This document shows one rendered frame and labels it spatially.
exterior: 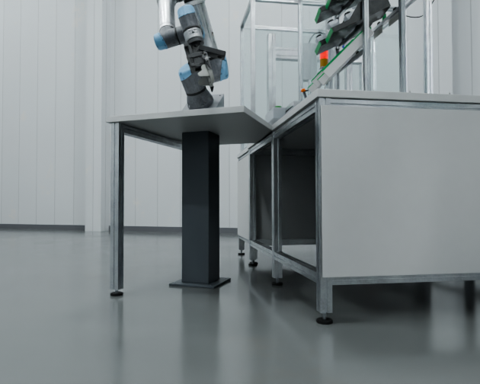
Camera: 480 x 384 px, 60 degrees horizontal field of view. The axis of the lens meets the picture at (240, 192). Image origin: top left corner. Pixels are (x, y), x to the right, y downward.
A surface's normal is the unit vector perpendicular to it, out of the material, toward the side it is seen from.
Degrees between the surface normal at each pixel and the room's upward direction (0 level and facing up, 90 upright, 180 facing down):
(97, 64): 90
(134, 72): 90
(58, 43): 90
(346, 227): 90
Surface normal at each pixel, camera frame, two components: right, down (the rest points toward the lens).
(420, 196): 0.15, -0.03
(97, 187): -0.32, -0.03
